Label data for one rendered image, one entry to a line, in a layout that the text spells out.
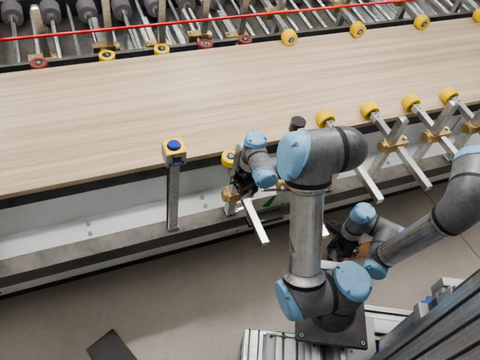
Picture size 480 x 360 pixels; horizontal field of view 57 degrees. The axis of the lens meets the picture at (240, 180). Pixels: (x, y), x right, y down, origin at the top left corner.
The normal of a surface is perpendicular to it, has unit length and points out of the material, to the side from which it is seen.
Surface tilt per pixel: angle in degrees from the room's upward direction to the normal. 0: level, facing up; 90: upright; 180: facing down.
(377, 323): 0
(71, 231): 0
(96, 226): 0
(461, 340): 90
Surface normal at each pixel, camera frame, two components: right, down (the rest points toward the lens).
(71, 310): 0.13, -0.61
